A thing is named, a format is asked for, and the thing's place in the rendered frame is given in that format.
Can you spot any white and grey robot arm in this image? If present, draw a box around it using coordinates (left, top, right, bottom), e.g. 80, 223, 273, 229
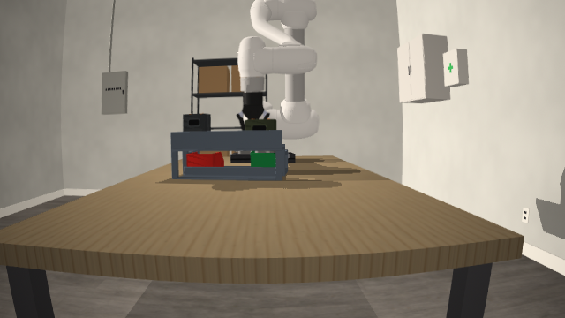
238, 0, 319, 140

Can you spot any red bin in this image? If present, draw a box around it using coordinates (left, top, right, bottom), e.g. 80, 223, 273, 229
186, 152, 224, 167

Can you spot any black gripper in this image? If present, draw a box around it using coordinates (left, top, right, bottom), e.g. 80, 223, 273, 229
237, 92, 270, 130

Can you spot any green bin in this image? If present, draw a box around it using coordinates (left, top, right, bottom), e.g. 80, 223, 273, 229
251, 151, 275, 167

